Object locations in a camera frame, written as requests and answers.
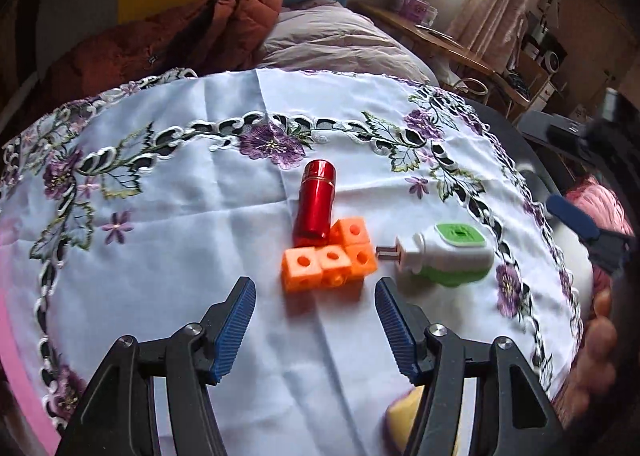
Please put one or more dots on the black padded table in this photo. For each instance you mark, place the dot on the black padded table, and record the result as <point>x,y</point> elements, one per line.
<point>520,146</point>

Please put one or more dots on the wooden desk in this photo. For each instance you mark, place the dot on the wooden desk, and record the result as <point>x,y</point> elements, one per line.
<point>450,51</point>

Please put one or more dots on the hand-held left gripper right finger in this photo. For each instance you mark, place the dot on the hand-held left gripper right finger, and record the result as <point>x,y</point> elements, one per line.
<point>396,331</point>

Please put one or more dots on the cluttered shelf unit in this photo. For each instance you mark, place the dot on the cluttered shelf unit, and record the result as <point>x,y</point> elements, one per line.
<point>550,56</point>

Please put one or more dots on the rust red quilted blanket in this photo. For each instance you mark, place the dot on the rust red quilted blanket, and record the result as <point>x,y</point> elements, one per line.
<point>175,31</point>

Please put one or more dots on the white cloth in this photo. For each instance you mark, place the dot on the white cloth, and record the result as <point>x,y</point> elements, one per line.
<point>570,261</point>

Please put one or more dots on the pink fuzzy garment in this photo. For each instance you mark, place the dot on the pink fuzzy garment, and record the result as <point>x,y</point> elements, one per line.
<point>605,206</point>

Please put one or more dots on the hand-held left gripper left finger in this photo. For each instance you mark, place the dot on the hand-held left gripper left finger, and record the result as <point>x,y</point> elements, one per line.
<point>232,331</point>

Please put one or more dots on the pale yellow rounded object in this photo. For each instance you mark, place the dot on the pale yellow rounded object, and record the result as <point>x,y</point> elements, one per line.
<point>402,421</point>

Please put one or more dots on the white floral embroidered tablecloth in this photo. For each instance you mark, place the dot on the white floral embroidered tablecloth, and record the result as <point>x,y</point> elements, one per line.
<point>175,196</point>

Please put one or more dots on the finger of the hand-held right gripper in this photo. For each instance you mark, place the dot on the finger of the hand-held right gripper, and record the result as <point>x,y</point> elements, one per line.
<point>572,217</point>
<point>600,136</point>

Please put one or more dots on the red metal flashlight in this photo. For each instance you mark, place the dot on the red metal flashlight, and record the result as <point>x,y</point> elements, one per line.
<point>315,206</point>

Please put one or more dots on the purple gift box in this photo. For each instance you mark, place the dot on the purple gift box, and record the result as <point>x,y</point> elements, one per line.
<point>417,9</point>

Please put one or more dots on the white green plug-in device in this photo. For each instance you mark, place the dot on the white green plug-in device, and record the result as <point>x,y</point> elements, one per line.
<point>450,256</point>

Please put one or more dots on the person's right hand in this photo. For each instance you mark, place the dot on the person's right hand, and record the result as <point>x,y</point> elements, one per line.
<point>597,351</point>

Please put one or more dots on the orange linked cube blocks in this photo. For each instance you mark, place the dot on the orange linked cube blocks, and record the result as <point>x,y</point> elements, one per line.
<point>330,258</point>

